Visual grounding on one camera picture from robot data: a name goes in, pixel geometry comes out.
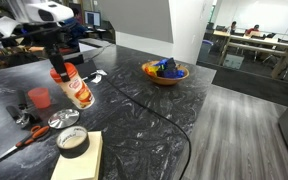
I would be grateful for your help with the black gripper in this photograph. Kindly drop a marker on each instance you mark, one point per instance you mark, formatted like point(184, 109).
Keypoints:
point(49, 35)

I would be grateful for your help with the orange lid creamer jar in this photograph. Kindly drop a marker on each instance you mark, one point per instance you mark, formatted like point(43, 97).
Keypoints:
point(79, 95)

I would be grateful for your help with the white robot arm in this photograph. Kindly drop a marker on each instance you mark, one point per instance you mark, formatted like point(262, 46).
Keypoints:
point(47, 11)

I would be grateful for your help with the large black pop-up outlet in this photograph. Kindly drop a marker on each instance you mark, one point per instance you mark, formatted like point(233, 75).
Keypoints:
point(86, 68)

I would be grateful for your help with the red plastic cup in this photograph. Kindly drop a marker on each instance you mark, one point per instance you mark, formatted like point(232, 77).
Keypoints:
point(39, 98)

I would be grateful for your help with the white paper scrap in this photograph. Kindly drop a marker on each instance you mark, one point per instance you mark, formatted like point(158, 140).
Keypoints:
point(97, 78)

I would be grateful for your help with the person in blue shirt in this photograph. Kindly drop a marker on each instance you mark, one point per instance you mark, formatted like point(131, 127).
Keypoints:
point(77, 30)

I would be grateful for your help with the silver round metal lid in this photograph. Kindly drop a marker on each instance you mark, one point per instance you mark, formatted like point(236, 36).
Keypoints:
point(63, 119)

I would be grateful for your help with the lit computer monitor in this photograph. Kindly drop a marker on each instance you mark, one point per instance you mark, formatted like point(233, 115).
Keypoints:
point(93, 18)

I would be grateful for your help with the black metal clip tool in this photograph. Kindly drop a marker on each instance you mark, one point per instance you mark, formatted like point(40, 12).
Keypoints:
point(21, 116)

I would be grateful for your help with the black tape roll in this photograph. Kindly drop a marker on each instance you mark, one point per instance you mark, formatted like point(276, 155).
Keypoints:
point(80, 146)

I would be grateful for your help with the yellow orange toy piece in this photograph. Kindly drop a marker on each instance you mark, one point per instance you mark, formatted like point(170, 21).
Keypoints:
point(150, 70)

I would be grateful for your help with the yellow sticky note pad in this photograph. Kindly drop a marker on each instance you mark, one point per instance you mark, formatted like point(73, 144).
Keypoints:
point(84, 166)

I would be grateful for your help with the wooden bowl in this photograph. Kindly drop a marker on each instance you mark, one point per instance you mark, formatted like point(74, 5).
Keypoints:
point(165, 81)

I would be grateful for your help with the blue toy pieces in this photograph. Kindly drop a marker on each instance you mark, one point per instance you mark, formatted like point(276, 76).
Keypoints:
point(170, 74)

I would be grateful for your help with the dark toy block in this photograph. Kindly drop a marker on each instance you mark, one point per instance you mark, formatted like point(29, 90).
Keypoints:
point(171, 64)

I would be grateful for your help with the blue trash bin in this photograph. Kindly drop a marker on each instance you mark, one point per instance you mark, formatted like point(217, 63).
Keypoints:
point(205, 48)

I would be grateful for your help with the grey box under table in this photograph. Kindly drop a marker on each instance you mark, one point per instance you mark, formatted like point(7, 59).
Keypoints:
point(233, 61)

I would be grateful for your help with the person in dark clothes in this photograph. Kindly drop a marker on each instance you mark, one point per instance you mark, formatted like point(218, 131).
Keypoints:
point(232, 27)

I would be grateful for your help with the person in red shirt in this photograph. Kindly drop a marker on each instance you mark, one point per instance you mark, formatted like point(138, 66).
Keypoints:
point(252, 30)

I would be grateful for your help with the long wooden table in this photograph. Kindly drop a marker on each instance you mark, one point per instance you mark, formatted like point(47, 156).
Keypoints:
point(255, 43)

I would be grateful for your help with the grey wall panel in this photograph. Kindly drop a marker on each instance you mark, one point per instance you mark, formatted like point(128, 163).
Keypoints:
point(137, 18)

